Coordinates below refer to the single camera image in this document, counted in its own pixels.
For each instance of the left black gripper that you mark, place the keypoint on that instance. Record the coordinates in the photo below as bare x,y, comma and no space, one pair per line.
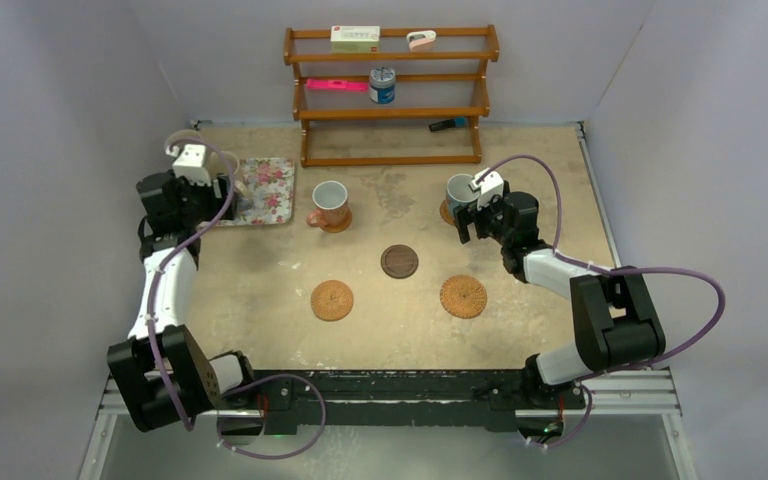
216,204

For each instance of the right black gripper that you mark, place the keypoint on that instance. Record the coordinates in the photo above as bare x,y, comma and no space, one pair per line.
465,216

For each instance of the blue mug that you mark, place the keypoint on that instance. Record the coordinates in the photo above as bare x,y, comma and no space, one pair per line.
459,193

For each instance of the woven rattan coaster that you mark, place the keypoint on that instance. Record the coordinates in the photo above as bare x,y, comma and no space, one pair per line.
463,296
331,300

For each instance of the dark brown wooden coaster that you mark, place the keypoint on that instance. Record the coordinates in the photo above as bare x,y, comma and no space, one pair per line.
399,261

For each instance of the smooth wooden coaster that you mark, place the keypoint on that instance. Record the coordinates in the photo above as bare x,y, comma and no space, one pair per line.
346,222
445,214

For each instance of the small grey white mug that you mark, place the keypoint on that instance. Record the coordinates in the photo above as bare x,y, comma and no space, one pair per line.
243,203

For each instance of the cream mug with plant print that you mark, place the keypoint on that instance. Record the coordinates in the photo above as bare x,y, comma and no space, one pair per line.
229,164

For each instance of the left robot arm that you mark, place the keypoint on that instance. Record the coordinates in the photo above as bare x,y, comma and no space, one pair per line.
162,374

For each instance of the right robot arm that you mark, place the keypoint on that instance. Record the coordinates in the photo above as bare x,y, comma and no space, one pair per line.
614,319

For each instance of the floral pattern tray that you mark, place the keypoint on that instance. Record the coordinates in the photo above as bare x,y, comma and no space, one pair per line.
271,181

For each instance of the tall cream mug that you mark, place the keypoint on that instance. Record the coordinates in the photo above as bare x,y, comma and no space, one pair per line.
185,134

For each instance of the black blue marker pen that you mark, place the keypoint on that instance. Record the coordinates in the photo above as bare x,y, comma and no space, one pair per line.
452,123

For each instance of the wooden three-tier shelf rack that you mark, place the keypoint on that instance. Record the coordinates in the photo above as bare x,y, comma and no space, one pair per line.
478,108

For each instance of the pink highlighter marker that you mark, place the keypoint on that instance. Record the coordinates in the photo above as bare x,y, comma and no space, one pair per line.
335,85

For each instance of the blue white lidded jar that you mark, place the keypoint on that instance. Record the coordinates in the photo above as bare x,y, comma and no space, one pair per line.
381,85

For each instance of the pink white small device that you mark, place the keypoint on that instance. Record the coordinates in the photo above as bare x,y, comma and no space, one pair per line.
421,40

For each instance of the white green cardboard box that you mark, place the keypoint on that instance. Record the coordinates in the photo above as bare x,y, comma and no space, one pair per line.
354,39

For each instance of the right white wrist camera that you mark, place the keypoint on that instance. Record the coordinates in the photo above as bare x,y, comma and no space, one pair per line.
486,185

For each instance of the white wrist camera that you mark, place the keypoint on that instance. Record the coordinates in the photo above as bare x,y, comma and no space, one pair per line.
486,185
191,162

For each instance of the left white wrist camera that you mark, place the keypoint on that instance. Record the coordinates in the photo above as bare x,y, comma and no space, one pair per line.
191,162

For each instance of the black aluminium base frame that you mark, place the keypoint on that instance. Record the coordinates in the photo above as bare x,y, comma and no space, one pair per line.
409,424

